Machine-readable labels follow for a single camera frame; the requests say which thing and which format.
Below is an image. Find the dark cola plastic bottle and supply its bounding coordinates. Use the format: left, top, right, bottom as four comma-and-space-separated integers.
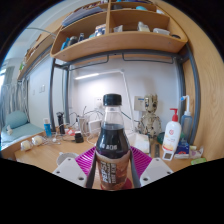
94, 93, 132, 191

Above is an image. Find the white red pump bottle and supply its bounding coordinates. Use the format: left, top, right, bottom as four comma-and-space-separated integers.
161, 108, 183, 154

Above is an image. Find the grey metal desk frame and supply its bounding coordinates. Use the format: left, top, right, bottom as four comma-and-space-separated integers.
48, 44, 201, 146

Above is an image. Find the black electric shaver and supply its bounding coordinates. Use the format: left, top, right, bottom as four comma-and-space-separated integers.
55, 111, 66, 135

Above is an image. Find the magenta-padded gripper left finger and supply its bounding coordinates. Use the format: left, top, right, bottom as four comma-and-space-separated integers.
52, 146, 100, 190

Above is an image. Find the wooden shelf unit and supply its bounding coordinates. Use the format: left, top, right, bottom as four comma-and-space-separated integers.
49, 0, 189, 63

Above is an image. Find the green plastic wrapper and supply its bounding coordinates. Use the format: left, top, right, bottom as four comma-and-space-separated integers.
190, 157, 208, 166

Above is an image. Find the blue tube bottle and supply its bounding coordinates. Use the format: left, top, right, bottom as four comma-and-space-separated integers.
43, 117, 53, 138

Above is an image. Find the small black cube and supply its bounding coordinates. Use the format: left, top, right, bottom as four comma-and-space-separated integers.
73, 130, 85, 144

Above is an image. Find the long wooden shelf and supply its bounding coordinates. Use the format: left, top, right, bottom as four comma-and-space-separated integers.
18, 31, 56, 81

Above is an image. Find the white desk lamp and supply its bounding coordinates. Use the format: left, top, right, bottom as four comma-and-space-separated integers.
74, 69, 136, 131

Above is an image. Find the white pink snack packet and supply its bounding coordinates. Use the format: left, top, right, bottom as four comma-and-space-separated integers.
188, 145, 205, 160

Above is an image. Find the small blue white box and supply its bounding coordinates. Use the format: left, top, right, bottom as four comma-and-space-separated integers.
174, 139, 190, 160

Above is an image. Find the brown tree figure toy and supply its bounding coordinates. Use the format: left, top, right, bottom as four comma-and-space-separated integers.
138, 94, 163, 138

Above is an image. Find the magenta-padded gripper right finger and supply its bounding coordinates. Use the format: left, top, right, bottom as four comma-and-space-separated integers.
129, 146, 174, 189

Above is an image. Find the teal cushion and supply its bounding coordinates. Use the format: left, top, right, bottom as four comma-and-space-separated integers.
0, 110, 44, 148

